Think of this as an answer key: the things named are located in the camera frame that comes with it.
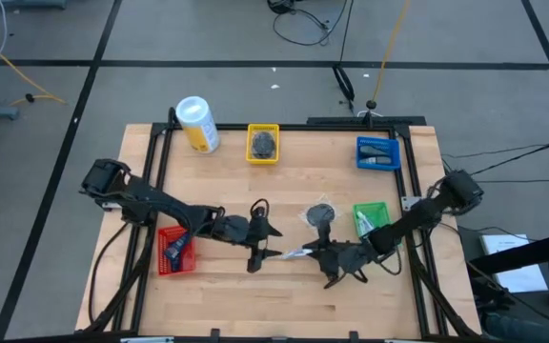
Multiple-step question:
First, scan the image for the white paper booklet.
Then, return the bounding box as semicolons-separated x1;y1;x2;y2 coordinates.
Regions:
478;232;549;293

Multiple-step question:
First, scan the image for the yellow floor cable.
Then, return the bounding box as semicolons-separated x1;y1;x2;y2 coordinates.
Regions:
0;26;69;142
372;0;412;102

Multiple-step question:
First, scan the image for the white yellow wipes canister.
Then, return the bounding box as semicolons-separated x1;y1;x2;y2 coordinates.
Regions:
175;94;221;155

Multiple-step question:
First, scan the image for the green plastic basket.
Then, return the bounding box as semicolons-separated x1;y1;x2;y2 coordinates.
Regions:
352;201;394;238

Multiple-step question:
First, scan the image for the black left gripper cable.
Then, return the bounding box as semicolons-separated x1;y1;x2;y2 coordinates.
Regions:
249;198;271;221

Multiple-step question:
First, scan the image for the grey Dove body wash bottle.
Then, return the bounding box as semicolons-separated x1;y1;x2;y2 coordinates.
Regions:
359;145;395;157
358;156;394;168

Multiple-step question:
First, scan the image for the black strap loop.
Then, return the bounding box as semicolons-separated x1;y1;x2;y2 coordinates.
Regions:
331;63;356;114

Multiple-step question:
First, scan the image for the black ribbed bar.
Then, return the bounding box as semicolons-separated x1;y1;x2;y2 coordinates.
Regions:
305;115;428;128

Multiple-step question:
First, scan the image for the silver bracket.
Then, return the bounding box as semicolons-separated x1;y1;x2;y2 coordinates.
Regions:
119;335;175;343

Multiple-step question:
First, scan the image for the yellow plastic basket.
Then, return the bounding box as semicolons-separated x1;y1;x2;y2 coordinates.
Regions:
245;123;281;166

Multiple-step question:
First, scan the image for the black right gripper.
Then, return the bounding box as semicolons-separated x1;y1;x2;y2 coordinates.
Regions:
304;221;376;291

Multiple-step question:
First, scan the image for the black beam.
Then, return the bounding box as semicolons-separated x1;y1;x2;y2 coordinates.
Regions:
466;227;549;276

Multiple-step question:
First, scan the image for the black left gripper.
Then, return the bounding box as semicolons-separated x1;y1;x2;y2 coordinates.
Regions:
221;204;284;273

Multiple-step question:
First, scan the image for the black looped floor cable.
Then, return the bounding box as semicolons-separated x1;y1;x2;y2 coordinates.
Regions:
272;0;352;48

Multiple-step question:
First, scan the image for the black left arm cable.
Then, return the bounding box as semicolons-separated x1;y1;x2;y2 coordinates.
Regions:
87;221;131;325

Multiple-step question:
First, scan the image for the blue plastic basket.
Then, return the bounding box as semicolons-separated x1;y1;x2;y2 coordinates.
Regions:
355;135;402;172

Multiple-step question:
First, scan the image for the black aluminium table frame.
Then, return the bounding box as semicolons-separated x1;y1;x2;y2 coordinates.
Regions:
82;106;484;343

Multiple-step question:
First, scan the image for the red plastic basket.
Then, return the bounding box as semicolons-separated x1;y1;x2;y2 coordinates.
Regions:
156;225;197;277

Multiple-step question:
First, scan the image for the dark blue toiletry packet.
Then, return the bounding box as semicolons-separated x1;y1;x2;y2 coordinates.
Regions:
164;243;185;272
172;232;193;253

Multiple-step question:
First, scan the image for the white toothpaste tube blue print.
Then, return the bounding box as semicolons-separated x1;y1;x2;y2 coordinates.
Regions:
281;248;315;261

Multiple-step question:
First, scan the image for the black floor device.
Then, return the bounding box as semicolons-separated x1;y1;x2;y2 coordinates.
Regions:
267;0;300;15

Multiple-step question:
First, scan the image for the black camera pole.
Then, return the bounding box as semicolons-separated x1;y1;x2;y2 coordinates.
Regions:
363;98;384;129

